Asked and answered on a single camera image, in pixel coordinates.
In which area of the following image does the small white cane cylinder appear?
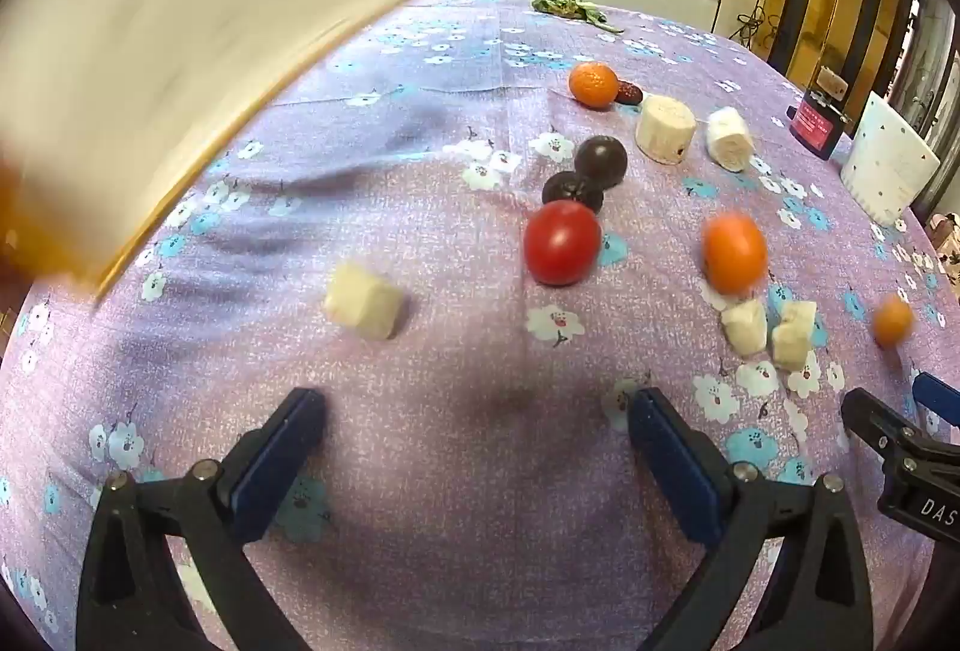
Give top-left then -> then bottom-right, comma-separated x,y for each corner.
706,106 -> 753,173

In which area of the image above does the white dotted cup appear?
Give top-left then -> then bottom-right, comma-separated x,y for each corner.
840,92 -> 941,229

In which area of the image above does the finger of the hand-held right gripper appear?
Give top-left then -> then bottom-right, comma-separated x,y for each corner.
911,371 -> 960,429
840,387 -> 925,455

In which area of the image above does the small orange kumquat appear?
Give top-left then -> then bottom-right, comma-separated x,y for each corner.
872,295 -> 915,348

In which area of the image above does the red tomato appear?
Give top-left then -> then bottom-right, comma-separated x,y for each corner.
523,199 -> 603,287

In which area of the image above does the red black jar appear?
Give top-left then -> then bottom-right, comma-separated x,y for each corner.
787,88 -> 853,162

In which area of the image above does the large orange tomato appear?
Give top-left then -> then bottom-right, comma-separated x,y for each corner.
701,211 -> 770,296

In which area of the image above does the white cane chunk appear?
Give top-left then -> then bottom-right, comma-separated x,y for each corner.
721,300 -> 770,357
772,300 -> 818,372
323,262 -> 406,342

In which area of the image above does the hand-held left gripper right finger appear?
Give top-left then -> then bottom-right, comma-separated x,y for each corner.
626,387 -> 875,651

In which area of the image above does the wooden glazed door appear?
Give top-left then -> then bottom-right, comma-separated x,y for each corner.
892,0 -> 960,123

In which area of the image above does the yellow cardboard box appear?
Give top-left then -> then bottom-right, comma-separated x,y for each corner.
0,0 -> 560,308

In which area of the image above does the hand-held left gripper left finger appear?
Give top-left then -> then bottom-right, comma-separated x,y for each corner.
75,387 -> 327,651

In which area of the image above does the leaf patterned cloth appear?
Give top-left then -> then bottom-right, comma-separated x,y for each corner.
926,212 -> 960,293

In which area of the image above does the green leafy vegetable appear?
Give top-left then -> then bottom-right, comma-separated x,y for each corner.
531,0 -> 625,35

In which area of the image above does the orange mandarin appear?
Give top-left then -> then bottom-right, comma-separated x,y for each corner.
568,61 -> 621,110

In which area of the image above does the purple floral tablecloth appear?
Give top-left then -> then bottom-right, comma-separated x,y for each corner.
0,0 -> 960,651

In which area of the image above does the large white cane cylinder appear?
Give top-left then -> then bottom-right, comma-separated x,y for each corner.
635,94 -> 698,164

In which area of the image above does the dark purple plum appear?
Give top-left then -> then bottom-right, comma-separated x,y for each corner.
574,135 -> 629,190
541,171 -> 605,215

